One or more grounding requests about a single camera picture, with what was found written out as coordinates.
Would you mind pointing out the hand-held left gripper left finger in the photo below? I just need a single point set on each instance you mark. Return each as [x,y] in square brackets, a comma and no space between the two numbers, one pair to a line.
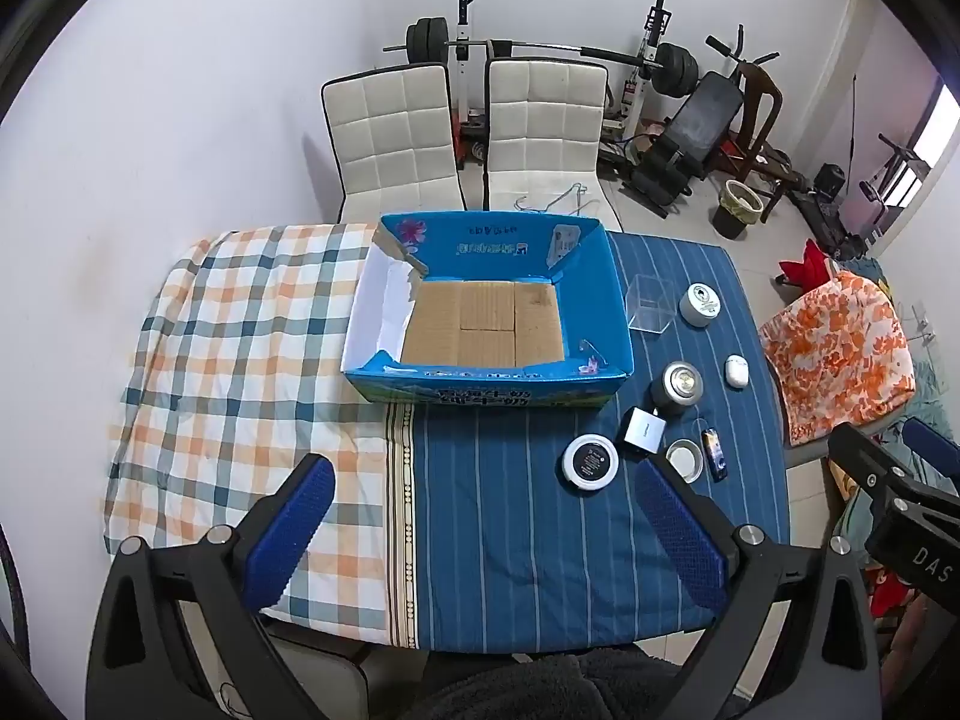
[296,532]

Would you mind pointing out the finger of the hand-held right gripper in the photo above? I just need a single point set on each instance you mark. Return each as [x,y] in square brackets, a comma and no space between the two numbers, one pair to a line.
[855,450]
[934,444]

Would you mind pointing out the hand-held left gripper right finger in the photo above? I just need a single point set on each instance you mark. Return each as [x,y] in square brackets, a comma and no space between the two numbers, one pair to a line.
[679,532]

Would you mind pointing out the dark printed lighter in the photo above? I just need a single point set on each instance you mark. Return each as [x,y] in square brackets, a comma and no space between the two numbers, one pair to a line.
[715,454]

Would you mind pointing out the small white box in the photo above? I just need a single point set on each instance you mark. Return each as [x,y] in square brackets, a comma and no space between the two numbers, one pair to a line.
[643,431]

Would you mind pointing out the round black white case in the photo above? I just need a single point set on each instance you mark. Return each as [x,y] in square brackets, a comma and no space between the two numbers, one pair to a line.
[591,463]

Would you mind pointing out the white earbuds case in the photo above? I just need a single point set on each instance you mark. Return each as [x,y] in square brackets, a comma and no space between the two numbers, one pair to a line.
[736,371]

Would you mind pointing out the dark metal tin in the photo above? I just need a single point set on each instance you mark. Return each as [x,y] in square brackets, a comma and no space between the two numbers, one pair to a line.
[676,388]

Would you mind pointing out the white round jar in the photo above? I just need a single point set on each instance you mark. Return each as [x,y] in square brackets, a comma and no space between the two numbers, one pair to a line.
[699,304]

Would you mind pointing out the clear plastic box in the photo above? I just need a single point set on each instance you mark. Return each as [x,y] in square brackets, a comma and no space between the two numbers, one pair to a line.
[649,307]

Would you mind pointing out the blue printed cardboard box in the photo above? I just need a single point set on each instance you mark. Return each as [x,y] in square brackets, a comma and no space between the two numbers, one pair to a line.
[480,322]

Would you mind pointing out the red cloth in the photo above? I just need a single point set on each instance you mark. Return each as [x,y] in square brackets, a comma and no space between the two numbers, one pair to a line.
[806,266]
[885,592]

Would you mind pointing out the orange floral cloth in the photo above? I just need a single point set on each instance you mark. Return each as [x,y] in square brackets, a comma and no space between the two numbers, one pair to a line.
[832,345]

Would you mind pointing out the orange blue checked blanket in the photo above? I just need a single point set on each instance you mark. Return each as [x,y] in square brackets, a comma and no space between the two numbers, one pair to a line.
[225,390]

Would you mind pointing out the blue striped cloth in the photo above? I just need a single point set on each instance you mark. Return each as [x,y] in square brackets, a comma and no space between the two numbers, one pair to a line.
[510,510]

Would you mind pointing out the dark fleece clothing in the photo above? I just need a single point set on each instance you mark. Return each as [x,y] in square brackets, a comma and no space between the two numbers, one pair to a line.
[540,690]

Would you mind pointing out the black floor exercise machine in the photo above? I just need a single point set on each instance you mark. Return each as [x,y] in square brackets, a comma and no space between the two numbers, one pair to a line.
[829,202]

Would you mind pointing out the black trash bin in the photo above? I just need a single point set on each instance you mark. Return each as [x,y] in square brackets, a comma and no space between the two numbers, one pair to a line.
[735,217]

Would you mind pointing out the black exercise bench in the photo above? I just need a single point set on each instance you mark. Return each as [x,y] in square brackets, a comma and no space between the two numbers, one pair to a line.
[701,116]

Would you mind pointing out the brown wooden chair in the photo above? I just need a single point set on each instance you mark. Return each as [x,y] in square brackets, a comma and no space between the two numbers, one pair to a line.
[757,90]

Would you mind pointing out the white padded chair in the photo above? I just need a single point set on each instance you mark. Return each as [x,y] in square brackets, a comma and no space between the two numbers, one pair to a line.
[544,127]
[394,135]

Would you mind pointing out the white barbell rack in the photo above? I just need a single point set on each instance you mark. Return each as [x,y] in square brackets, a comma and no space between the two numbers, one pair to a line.
[463,82]

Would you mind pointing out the black barbell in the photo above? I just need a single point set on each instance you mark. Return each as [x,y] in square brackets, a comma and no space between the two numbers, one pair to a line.
[540,50]

